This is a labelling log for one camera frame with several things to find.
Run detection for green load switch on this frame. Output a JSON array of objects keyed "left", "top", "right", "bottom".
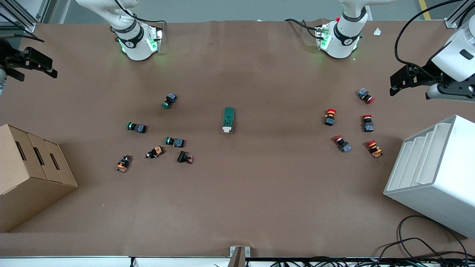
[{"left": 222, "top": 107, "right": 236, "bottom": 134}]

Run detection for white slotted rack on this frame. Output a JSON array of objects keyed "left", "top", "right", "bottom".
[{"left": 383, "top": 114, "right": 475, "bottom": 238}]

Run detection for brown cardboard box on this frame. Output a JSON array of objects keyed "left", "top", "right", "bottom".
[{"left": 0, "top": 123, "right": 78, "bottom": 233}]

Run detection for brown table mat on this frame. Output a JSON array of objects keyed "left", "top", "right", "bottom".
[{"left": 0, "top": 19, "right": 475, "bottom": 258}]

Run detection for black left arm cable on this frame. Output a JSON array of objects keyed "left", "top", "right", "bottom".
[{"left": 394, "top": 0, "right": 468, "bottom": 71}]

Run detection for aluminium frame profile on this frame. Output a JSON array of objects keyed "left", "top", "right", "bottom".
[
  {"left": 0, "top": 0, "right": 50, "bottom": 33},
  {"left": 445, "top": 0, "right": 475, "bottom": 29}
]

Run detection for metal base bracket green light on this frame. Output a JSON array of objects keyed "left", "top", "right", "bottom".
[
  {"left": 315, "top": 23, "right": 331, "bottom": 51},
  {"left": 148, "top": 22, "right": 166, "bottom": 53}
]

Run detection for black base cable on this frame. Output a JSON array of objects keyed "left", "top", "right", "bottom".
[
  {"left": 284, "top": 18, "right": 320, "bottom": 38},
  {"left": 114, "top": 0, "right": 167, "bottom": 24}
]

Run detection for black looped cable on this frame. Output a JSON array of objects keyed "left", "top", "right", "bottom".
[{"left": 397, "top": 215, "right": 469, "bottom": 260}]

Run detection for black cable bundle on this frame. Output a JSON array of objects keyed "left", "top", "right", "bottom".
[{"left": 271, "top": 256, "right": 475, "bottom": 267}]

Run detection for white table edge rail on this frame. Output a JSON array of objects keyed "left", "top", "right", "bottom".
[{"left": 0, "top": 255, "right": 475, "bottom": 267}]

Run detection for grey metal camera bracket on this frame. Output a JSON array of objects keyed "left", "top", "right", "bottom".
[{"left": 229, "top": 245, "right": 251, "bottom": 267}]

